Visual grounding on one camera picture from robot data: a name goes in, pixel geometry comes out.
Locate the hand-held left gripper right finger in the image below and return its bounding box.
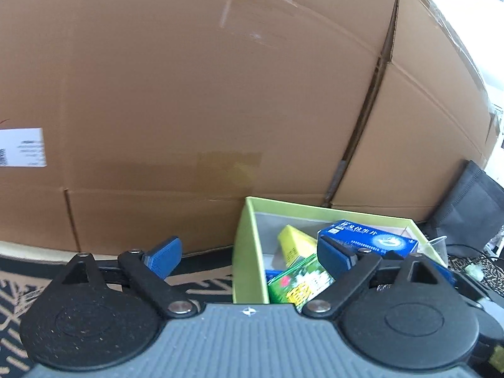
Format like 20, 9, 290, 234
302, 236, 451, 318

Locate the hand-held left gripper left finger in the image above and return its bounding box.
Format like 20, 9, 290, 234
63, 236, 198, 318

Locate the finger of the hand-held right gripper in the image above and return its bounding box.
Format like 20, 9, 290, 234
427, 262, 493, 312

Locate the clear plastic cup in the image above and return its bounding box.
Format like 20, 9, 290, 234
423, 235, 450, 266

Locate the yellow white medicine box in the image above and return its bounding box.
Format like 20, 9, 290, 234
278, 224, 319, 270

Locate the blue medicine box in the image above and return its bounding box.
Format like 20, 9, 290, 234
317, 220, 419, 255

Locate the green printed box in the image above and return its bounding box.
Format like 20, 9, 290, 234
267, 253, 335, 312

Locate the light green shoe box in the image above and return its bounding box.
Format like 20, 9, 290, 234
232, 196, 450, 306

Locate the grey fabric bag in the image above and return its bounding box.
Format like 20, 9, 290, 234
427, 160, 504, 253

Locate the large plain cardboard box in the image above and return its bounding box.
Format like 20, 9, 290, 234
327, 0, 502, 223

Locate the black letter print mat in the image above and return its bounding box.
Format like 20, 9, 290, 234
0, 244, 504, 378

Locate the large cardboard box white label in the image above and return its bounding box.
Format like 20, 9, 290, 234
0, 0, 400, 264

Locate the black cable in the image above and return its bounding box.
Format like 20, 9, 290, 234
445, 243, 497, 262

